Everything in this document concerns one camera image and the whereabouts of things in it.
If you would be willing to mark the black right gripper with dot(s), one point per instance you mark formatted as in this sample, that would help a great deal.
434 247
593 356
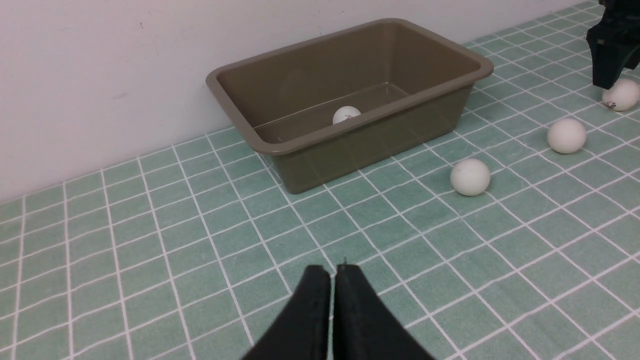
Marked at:
613 42

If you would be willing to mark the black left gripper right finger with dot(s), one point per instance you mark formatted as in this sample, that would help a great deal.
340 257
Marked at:
363 327

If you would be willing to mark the olive green plastic bin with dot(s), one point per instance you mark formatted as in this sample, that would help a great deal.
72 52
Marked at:
410 84

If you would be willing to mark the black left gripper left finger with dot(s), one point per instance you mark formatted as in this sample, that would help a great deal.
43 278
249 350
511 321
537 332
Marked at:
301 330

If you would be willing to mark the plain white ping-pong ball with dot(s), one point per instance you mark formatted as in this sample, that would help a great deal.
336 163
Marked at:
566 136
470 177

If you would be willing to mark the white ping-pong ball with logo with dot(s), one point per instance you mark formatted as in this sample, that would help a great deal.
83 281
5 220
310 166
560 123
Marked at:
622 96
345 113

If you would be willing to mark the green checkered tablecloth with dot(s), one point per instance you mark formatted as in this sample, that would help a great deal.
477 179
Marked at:
190 252

